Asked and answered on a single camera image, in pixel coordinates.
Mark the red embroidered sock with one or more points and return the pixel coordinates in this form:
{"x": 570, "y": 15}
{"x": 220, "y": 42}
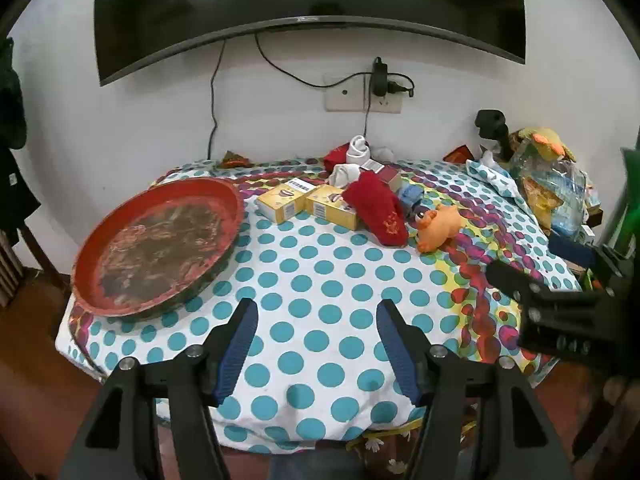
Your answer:
{"x": 377, "y": 207}

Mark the red round tray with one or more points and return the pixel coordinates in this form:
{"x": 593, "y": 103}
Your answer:
{"x": 160, "y": 250}

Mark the polka dot tablecloth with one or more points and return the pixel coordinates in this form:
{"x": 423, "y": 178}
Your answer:
{"x": 310, "y": 280}

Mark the orange rubber toy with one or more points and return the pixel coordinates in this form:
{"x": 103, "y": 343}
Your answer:
{"x": 440, "y": 225}

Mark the red orange packet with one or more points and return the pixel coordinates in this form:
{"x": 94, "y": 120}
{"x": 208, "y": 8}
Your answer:
{"x": 457, "y": 154}

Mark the black plug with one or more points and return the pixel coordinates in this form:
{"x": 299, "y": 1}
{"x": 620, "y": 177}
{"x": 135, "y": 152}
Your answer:
{"x": 404, "y": 89}

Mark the white sock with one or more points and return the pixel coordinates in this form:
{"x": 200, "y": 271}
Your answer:
{"x": 345, "y": 174}
{"x": 359, "y": 150}

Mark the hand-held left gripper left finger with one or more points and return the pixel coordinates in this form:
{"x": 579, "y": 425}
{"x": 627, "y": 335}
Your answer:
{"x": 235, "y": 355}

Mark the black power adapter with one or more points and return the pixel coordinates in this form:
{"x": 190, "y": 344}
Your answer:
{"x": 380, "y": 77}

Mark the yellow medicine box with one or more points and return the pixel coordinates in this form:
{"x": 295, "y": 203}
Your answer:
{"x": 332, "y": 207}
{"x": 282, "y": 205}

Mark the grey-white rolled sock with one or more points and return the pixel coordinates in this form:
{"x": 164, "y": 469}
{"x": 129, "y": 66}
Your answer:
{"x": 384, "y": 154}

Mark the beige wall socket plate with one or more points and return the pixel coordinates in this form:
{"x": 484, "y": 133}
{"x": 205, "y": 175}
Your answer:
{"x": 342, "y": 94}
{"x": 392, "y": 105}

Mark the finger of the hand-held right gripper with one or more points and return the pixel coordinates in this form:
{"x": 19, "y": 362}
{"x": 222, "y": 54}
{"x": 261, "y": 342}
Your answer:
{"x": 572, "y": 251}
{"x": 550, "y": 310}

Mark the yellow stuffed toy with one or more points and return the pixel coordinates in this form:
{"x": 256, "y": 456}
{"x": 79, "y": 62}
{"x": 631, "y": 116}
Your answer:
{"x": 545, "y": 141}

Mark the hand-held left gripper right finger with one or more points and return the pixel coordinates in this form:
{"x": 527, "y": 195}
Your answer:
{"x": 397, "y": 355}

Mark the dark hanging clothing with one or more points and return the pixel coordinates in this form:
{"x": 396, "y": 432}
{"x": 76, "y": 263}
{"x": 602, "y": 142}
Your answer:
{"x": 11, "y": 125}

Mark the wooden chair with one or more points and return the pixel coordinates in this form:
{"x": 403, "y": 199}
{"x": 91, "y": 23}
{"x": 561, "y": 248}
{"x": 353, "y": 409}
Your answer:
{"x": 9, "y": 270}

